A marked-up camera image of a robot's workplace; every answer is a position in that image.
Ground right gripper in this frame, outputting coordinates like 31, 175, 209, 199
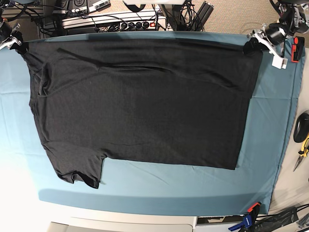
0, 21, 28, 55

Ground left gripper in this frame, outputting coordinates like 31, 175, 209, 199
242, 23, 289, 57

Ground black T-shirt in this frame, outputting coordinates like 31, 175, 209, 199
23, 39, 263, 189

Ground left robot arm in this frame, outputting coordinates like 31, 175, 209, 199
243, 0, 309, 63

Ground red black clamp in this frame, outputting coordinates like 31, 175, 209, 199
291, 36, 305, 63

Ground black electronics boxes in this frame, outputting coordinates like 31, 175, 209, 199
53, 0, 111, 15

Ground black computer mouse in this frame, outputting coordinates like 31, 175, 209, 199
293, 112, 309, 143

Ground teal table cloth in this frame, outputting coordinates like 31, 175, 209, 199
0, 30, 305, 216

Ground blue orange clamp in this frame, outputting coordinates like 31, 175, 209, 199
228, 202, 262, 232

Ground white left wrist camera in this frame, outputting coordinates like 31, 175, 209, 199
272, 56, 288, 69

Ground yellow handled pliers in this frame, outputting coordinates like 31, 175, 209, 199
293, 135, 309, 171

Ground white table frame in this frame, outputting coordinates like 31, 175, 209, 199
47, 212, 227, 232

